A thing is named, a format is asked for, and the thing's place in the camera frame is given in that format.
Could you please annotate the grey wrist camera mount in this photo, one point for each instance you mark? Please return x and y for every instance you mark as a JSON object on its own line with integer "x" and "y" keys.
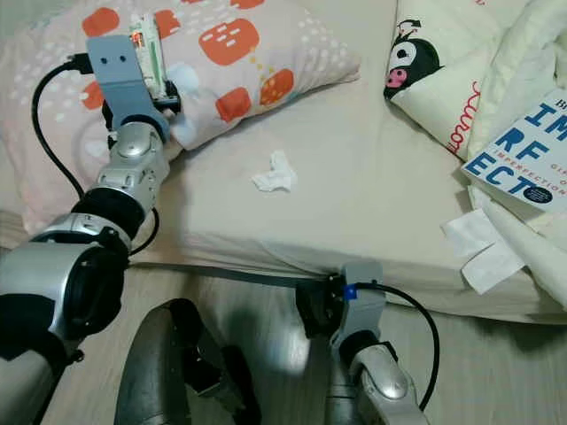
{"x": 115, "y": 71}
{"x": 363, "y": 310}

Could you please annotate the bed with cream sheet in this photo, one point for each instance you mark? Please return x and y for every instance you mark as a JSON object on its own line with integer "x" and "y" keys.
{"x": 372, "y": 204}

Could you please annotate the cream cartoon print pillow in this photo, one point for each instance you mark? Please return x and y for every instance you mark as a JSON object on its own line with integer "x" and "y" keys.
{"x": 434, "y": 102}

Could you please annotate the flat white tissue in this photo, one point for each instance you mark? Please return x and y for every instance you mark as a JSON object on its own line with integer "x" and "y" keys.
{"x": 492, "y": 266}
{"x": 465, "y": 235}

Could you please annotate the grey right robot leg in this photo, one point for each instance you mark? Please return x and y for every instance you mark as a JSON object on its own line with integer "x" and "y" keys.
{"x": 337, "y": 403}

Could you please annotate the white green tube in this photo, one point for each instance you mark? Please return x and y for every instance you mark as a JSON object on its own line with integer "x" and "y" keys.
{"x": 149, "y": 53}

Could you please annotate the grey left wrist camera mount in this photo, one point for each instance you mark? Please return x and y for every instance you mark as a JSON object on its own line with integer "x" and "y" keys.
{"x": 115, "y": 71}

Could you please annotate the crumpled white tissue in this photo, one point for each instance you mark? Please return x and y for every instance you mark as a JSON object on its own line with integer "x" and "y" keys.
{"x": 275, "y": 177}

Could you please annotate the cream white blanket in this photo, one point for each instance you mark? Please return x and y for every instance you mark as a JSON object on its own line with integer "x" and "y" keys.
{"x": 523, "y": 62}

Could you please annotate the pink orange patterned pillow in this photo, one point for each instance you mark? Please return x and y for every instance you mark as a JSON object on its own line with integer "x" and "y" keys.
{"x": 283, "y": 53}

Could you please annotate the blue white book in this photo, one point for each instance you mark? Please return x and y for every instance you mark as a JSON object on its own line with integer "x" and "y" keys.
{"x": 523, "y": 150}

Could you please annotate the blue upholstered bed frame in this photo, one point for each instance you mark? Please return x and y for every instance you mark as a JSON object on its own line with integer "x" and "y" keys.
{"x": 230, "y": 273}

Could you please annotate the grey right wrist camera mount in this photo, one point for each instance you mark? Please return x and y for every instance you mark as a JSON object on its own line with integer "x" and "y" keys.
{"x": 363, "y": 310}

